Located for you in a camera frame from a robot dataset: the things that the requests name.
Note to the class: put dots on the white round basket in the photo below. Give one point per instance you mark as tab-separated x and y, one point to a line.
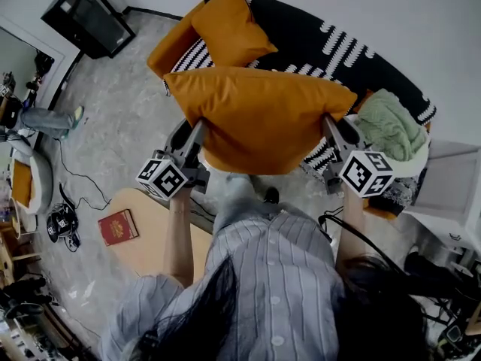
409	164

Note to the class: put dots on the light wooden table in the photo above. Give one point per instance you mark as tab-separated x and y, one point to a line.
158	239

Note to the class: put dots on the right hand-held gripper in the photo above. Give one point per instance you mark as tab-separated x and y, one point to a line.
366	173

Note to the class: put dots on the red book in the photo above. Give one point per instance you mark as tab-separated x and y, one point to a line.
118	228

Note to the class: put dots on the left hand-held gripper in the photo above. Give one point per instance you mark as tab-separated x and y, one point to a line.
161	179

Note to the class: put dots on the person's right forearm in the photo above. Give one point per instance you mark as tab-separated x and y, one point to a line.
351	231

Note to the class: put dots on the green knitted blanket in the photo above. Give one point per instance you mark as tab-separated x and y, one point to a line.
391	126

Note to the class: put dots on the white cabinet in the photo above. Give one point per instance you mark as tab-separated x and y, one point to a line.
447	186

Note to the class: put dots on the black white patterned sofa cover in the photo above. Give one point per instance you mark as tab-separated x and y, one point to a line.
300	40

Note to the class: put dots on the black white patterned sofa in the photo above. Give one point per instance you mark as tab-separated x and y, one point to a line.
169	47

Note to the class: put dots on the person's striped light blue shirt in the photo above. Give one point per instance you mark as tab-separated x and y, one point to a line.
270	276

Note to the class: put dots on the grey armchair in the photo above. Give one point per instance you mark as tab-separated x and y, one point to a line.
43	179

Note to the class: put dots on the orange-brown panel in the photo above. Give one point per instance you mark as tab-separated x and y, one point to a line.
22	182

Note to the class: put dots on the person's light grey trousers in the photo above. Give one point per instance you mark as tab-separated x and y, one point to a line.
236	198

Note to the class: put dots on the person's left forearm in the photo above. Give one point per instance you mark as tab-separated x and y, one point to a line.
178	239

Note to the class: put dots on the person's black shoe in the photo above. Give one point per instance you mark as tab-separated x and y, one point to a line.
271	196

